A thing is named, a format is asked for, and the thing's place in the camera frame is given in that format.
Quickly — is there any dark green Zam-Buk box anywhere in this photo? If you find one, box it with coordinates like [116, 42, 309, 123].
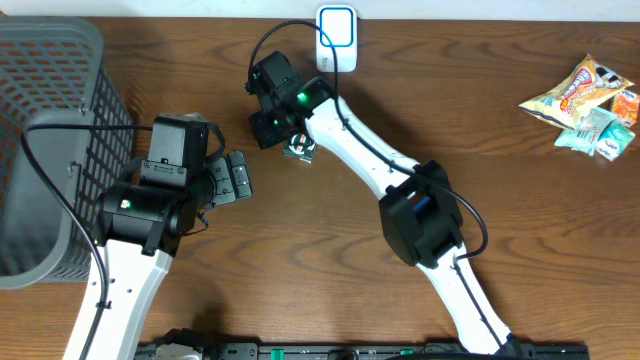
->
[283, 133, 317, 164]

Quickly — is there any green snack packet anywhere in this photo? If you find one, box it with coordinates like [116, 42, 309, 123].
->
[554, 107, 617, 156]

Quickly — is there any large orange white snack bag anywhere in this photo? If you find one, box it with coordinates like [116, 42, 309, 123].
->
[518, 54, 634, 130]

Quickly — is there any teal white packet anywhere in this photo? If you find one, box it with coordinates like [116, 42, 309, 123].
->
[596, 121, 635, 161]

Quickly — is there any orange red snack packet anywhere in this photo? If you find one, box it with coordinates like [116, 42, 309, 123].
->
[610, 90, 639, 128]

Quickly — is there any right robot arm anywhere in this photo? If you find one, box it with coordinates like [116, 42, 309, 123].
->
[245, 51, 518, 356]

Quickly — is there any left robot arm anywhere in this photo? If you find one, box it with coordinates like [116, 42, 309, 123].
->
[64, 114, 240, 359]

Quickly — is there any white barcode scanner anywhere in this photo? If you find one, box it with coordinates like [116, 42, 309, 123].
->
[316, 5, 358, 73]

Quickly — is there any black plastic mesh basket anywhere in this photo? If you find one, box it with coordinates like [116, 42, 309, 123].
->
[1, 16, 135, 289]

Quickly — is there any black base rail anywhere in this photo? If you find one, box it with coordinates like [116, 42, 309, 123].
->
[134, 327, 591, 360]

